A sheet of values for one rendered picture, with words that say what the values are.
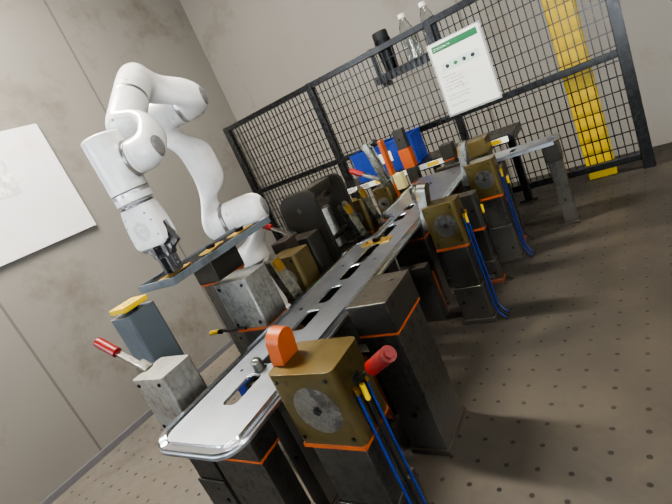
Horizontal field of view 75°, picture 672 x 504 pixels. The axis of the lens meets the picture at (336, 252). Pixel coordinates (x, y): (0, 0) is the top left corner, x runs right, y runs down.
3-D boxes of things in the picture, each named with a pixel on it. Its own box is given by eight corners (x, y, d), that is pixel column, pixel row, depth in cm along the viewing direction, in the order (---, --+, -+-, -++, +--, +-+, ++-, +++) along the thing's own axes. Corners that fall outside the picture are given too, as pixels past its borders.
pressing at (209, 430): (247, 465, 55) (241, 456, 55) (146, 453, 68) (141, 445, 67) (475, 162, 163) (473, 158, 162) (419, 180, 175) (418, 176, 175)
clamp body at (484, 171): (534, 259, 138) (501, 155, 129) (496, 266, 145) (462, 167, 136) (536, 250, 143) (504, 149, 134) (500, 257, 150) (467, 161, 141)
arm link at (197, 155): (252, 234, 149) (210, 251, 152) (257, 219, 159) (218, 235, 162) (170, 90, 127) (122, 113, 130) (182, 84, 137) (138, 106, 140)
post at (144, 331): (227, 481, 100) (126, 318, 89) (206, 478, 105) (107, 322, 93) (247, 455, 106) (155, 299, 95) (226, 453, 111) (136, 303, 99)
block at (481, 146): (513, 226, 170) (484, 137, 160) (492, 231, 174) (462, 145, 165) (515, 218, 176) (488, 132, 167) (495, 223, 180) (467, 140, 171)
